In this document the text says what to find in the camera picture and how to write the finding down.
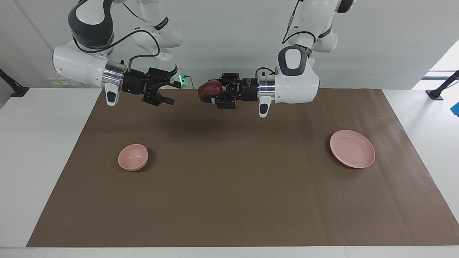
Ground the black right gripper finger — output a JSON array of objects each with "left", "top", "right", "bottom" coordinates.
[
  {"left": 142, "top": 94, "right": 175, "bottom": 106},
  {"left": 160, "top": 77, "right": 181, "bottom": 89}
]

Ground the dark red apple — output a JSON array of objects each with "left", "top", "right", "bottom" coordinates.
[{"left": 198, "top": 80, "right": 223, "bottom": 103}]

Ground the pink bowl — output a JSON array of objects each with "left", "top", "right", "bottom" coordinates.
[{"left": 118, "top": 144, "right": 148, "bottom": 171}]

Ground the pink plate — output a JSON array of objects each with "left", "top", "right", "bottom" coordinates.
[{"left": 330, "top": 130, "right": 375, "bottom": 169}]

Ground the brown table mat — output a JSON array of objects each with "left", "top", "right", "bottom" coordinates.
[{"left": 26, "top": 88, "right": 459, "bottom": 248}]

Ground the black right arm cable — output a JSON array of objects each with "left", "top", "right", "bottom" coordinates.
[{"left": 74, "top": 0, "right": 161, "bottom": 68}]

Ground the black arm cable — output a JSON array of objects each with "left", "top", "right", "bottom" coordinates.
[
  {"left": 255, "top": 0, "right": 323, "bottom": 76},
  {"left": 74, "top": 0, "right": 161, "bottom": 68}
]

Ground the white wall socket box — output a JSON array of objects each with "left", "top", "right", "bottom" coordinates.
[{"left": 48, "top": 76, "right": 82, "bottom": 86}]

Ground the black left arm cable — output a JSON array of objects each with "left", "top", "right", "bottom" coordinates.
[{"left": 255, "top": 0, "right": 323, "bottom": 76}]

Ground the black camera stand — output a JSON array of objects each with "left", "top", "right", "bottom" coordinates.
[
  {"left": 0, "top": 68, "right": 29, "bottom": 98},
  {"left": 426, "top": 70, "right": 459, "bottom": 100}
]

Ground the dark window rail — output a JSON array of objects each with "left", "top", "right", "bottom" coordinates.
[{"left": 421, "top": 71, "right": 453, "bottom": 80}]

